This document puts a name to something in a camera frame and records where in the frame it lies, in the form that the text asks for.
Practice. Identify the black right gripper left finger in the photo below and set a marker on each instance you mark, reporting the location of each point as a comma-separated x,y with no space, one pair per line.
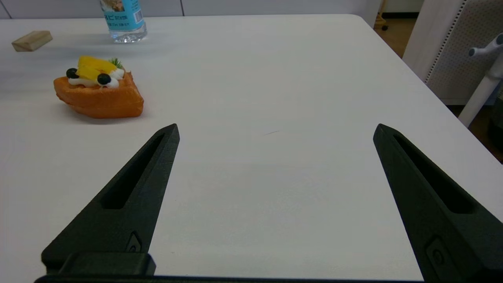
118,226

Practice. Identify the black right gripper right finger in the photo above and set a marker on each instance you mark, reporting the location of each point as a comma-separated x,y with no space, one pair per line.
422,212

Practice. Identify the clear bottle with blue label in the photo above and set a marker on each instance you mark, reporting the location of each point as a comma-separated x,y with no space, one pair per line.
123,17

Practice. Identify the orange toy cake with fruit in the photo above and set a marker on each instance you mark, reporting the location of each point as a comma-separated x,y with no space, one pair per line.
102,100

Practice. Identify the white metal stand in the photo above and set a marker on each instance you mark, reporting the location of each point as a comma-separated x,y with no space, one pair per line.
481,94

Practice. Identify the white perforated pegboard panel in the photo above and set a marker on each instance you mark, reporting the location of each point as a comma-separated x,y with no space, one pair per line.
452,59

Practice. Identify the wooden furniture leg with caster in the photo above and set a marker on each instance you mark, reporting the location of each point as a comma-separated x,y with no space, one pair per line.
379,17

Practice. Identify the small wooden block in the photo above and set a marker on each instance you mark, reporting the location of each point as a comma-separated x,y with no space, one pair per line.
31,41

